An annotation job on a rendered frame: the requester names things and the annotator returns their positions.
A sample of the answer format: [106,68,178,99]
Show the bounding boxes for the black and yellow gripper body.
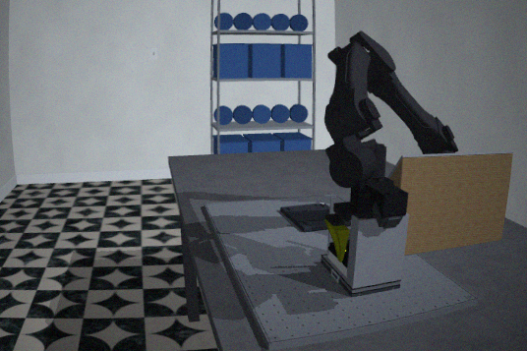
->
[325,177,384,226]

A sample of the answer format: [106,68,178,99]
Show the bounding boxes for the white well plate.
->
[328,251,347,276]

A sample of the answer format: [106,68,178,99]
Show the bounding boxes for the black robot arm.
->
[324,30,458,229]

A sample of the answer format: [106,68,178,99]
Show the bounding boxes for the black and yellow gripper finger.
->
[325,220,349,263]

